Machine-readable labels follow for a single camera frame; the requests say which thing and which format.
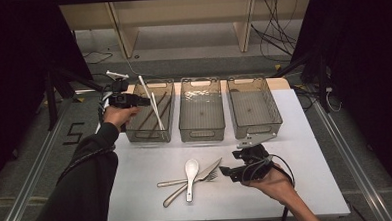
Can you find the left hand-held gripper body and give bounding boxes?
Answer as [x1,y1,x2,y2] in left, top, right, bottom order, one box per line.
[105,68,141,110]

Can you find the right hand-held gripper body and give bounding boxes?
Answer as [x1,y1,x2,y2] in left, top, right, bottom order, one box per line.
[229,132,279,184]

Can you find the white chopstick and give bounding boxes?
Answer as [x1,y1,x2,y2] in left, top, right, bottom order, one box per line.
[137,74,159,118]
[150,91,166,132]

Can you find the brown wooden chopstick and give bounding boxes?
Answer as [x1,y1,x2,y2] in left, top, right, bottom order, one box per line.
[135,91,170,131]
[144,101,174,141]

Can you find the metal table knife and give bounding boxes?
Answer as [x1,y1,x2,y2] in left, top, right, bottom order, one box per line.
[160,157,225,209]

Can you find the clear grey plastic bin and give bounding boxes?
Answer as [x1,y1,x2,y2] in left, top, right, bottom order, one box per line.
[176,75,227,143]
[120,77,178,146]
[226,73,284,140]

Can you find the white ceramic spoon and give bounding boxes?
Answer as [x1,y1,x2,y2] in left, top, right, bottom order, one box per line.
[183,157,202,203]

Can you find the person's left hand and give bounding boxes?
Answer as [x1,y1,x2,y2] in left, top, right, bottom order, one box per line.
[102,104,143,134]

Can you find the person's right hand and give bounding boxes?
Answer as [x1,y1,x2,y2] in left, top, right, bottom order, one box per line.
[240,162,298,209]

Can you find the metal fork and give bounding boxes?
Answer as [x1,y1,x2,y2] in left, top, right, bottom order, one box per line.
[156,170,219,188]

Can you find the white table board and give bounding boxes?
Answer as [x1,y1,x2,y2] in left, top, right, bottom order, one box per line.
[92,85,352,221]

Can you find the black metal stand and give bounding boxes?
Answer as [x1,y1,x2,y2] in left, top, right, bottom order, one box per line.
[43,65,110,131]
[270,51,332,116]

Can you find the beige wooden desk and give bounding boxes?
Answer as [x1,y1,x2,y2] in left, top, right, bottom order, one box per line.
[58,0,316,62]

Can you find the black curtain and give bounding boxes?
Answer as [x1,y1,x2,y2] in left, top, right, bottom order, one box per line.
[0,0,99,192]
[288,0,392,207]

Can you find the left hand-held gripper cable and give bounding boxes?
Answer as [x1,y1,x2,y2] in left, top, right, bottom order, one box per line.
[95,81,119,125]

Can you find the hand-held gripper cable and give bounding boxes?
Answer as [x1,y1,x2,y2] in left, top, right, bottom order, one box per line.
[95,81,119,125]
[240,152,298,221]

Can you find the white floor cable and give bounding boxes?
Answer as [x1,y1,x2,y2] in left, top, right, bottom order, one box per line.
[109,41,171,81]

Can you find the right hand-held gripper cable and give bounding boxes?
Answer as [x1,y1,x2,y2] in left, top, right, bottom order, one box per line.
[240,152,298,221]

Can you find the black floor cable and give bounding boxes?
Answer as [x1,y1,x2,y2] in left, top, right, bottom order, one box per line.
[80,49,115,66]

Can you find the metal floor rail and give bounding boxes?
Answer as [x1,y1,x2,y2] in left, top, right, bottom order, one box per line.
[0,88,118,221]
[312,95,392,221]

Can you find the bundle of black cables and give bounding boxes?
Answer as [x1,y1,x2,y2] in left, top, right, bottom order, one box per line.
[249,0,303,64]

